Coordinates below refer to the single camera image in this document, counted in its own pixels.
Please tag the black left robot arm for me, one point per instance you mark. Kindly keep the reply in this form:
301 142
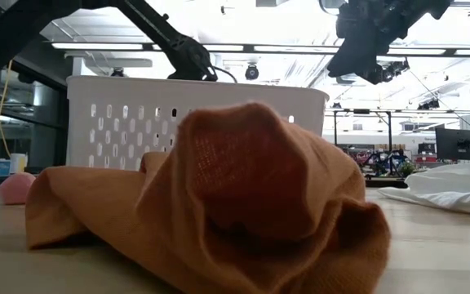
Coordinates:
149 20

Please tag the small green background plant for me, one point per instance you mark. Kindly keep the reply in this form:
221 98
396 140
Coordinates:
406 168

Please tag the white perforated plastic basket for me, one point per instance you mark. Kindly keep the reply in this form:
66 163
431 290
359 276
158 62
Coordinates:
137 94

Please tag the black computer monitor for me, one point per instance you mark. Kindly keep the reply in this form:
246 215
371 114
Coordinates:
457 143

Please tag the black ceiling spotlight cluster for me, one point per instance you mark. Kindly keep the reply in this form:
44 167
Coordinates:
396 69

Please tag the black metal workbench frame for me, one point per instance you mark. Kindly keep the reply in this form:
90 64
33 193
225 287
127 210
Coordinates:
389 126

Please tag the white cloth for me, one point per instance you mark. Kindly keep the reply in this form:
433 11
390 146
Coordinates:
451 188

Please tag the pink toy peach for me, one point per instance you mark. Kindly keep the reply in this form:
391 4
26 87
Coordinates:
14 188

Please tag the black round overhead camera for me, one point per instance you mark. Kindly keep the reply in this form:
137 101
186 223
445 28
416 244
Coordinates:
252 72

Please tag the white cup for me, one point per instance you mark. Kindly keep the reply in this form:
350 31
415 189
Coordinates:
19 162

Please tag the blue robot equipment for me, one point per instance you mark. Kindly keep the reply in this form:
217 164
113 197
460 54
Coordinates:
382 161

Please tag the orange cloth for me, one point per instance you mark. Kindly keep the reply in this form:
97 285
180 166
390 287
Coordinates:
239 183

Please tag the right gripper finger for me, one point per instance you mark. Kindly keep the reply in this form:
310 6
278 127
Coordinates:
343 61
363 61

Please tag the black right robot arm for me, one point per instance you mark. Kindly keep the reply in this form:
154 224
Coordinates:
426 8

